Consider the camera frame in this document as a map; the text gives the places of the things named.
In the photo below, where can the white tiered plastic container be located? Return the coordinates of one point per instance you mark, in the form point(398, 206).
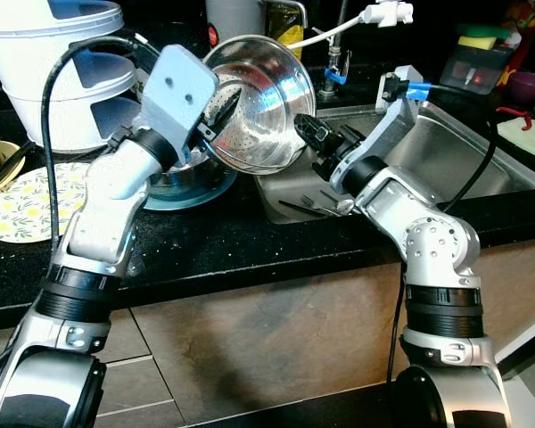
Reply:
point(27, 62)

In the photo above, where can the blue tap clip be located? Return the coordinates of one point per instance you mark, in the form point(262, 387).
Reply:
point(335, 78)

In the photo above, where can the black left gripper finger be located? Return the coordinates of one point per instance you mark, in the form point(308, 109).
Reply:
point(229, 111)

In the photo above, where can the yellow plate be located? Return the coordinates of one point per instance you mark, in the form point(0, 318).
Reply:
point(13, 156)

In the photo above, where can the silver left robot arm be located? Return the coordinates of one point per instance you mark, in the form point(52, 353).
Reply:
point(98, 223)

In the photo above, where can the perforated steel colander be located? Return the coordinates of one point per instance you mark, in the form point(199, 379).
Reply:
point(267, 98)

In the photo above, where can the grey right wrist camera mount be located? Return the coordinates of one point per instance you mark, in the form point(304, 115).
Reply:
point(392, 125)

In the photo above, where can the chrome tap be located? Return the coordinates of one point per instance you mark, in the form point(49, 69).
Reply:
point(333, 58)

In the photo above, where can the dark sponge holder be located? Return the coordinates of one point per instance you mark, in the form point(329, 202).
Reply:
point(477, 71)

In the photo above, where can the steel spoon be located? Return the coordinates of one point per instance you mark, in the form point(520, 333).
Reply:
point(343, 205)

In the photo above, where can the grey cylindrical canister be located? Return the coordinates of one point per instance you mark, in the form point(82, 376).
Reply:
point(236, 18)

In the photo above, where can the teal round plate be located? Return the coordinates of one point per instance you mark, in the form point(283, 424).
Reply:
point(205, 201)

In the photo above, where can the white plug adapter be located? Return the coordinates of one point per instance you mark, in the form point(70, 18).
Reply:
point(388, 12)

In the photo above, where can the yellow green sponge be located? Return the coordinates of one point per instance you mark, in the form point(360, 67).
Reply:
point(481, 38)

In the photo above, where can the stainless steel sink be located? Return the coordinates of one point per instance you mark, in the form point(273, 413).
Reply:
point(508, 169)

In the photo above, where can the yellow oil bottle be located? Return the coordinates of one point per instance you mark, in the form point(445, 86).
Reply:
point(287, 22)

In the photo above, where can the purple bowl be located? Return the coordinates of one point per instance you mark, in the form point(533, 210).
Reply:
point(528, 87)

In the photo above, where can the steel fork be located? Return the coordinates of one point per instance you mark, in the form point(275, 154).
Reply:
point(308, 209)

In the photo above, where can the pale green cloth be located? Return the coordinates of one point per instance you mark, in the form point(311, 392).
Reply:
point(530, 143)

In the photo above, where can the red orange packaging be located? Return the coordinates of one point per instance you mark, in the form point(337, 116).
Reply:
point(530, 22)

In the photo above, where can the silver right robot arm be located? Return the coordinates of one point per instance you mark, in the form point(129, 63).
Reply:
point(437, 250)

